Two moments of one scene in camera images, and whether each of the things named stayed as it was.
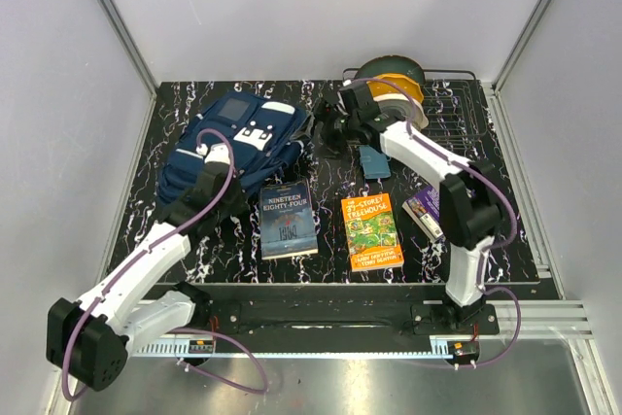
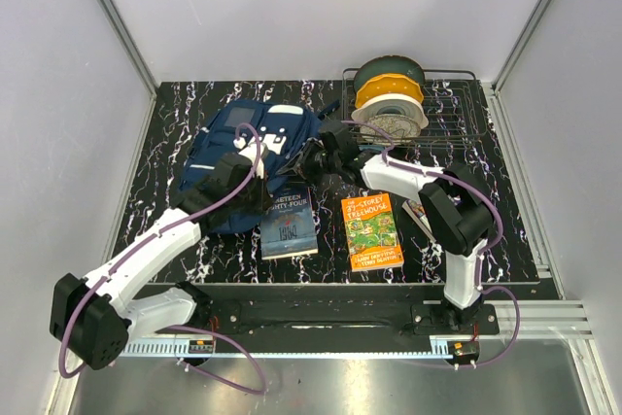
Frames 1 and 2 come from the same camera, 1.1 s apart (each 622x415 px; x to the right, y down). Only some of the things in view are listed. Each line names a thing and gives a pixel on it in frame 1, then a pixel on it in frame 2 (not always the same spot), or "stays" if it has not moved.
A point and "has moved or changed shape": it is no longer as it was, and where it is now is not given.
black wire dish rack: x=457 y=114 stays
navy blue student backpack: x=266 y=132 has moved or changed shape
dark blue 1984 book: x=287 y=221 stays
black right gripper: x=325 y=114 to x=294 y=167
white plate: x=397 y=106 stays
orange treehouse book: x=371 y=232 stays
